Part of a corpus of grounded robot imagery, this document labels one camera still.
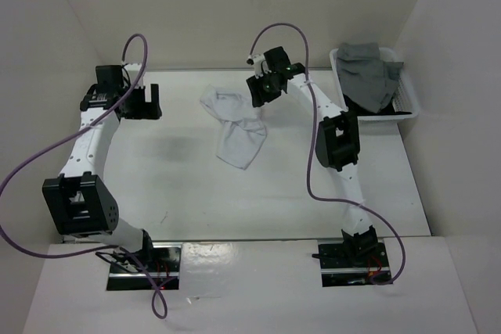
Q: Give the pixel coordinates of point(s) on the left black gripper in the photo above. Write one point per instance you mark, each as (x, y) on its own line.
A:
(147, 110)

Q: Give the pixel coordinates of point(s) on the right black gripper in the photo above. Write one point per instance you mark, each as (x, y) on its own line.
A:
(258, 97)

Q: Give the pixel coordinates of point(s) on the white skirt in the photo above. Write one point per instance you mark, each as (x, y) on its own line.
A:
(242, 133)

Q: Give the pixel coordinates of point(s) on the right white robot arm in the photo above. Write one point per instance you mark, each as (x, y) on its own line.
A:
(335, 137)

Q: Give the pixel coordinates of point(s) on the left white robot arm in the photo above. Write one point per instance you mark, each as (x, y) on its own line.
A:
(135, 240)

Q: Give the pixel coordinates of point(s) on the black skirt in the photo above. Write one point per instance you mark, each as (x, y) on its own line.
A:
(383, 112)

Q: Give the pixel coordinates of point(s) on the grey skirt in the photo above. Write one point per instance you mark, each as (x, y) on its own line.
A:
(365, 78)

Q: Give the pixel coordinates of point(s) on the white plastic basket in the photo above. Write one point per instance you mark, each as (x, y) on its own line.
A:
(405, 87)

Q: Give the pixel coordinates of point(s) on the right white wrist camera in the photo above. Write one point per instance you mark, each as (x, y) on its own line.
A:
(259, 64)

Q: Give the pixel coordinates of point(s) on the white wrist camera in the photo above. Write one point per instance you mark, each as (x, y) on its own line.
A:
(130, 72)
(259, 64)

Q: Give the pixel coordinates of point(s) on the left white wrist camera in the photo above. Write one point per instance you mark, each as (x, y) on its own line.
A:
(130, 72)

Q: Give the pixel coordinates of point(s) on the aluminium table edge rail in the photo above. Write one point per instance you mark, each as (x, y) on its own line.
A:
(90, 207)

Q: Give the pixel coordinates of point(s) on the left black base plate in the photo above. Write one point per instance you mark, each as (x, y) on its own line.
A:
(125, 275)

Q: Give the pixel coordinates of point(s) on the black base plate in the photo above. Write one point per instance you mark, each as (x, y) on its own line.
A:
(125, 275)
(337, 269)

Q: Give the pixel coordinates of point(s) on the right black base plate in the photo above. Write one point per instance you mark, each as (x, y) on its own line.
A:
(337, 269)

